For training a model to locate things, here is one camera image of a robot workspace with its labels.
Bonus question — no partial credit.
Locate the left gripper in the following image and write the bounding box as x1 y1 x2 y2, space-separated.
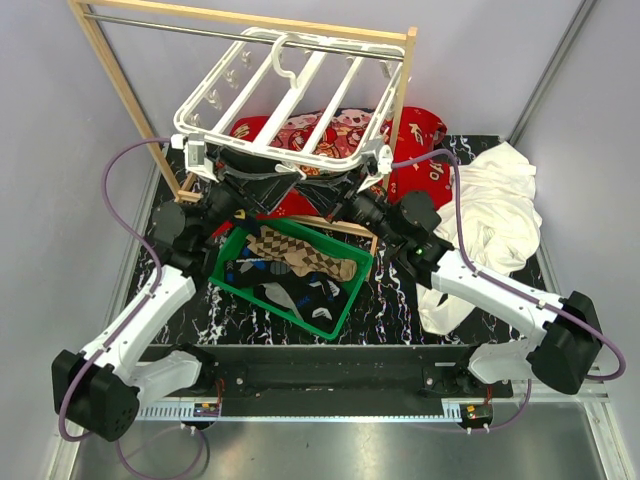
195 146 303 244

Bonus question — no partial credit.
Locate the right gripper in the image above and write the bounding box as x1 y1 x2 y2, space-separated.
295 161 405 249

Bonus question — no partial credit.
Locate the white plastic clip hanger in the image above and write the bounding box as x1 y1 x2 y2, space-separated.
173 27 408 172

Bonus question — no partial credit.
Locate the navy santa christmas sock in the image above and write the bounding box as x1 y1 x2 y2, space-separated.
210 167 302 233

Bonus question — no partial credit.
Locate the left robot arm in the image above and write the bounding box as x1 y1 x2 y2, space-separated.
51 146 305 442

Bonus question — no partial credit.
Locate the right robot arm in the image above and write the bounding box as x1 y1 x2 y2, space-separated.
295 174 603 397

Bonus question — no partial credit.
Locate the red printed pillow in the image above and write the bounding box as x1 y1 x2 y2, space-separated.
231 107 452 218

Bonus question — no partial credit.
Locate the green plastic basket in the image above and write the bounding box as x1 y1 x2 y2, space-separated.
210 219 373 340

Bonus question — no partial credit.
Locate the beige argyle sock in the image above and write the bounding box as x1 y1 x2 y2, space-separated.
247 225 358 282

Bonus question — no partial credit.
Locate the black blue sports sock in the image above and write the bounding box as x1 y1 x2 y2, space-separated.
223 258 292 288

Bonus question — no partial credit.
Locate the black grey sports sock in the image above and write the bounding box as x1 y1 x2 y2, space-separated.
254 278 349 333

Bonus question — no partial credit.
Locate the white crumpled cloth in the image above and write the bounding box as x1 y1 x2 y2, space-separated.
416 142 542 335

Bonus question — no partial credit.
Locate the black base crossbar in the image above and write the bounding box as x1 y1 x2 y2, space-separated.
134 343 516 401

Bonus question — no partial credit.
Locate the metal hanging rod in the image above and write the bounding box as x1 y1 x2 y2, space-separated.
82 10 406 62

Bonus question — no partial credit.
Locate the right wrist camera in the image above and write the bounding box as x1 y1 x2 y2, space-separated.
358 137 394 192

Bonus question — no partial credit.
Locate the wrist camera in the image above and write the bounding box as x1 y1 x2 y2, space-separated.
358 137 394 192
170 134 219 183

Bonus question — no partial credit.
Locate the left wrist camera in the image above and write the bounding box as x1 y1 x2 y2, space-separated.
170 134 219 183

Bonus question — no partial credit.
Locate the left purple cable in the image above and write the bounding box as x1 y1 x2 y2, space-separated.
57 139 174 441

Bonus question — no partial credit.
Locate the wooden clothes rack frame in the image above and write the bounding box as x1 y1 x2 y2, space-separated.
65 0 418 256

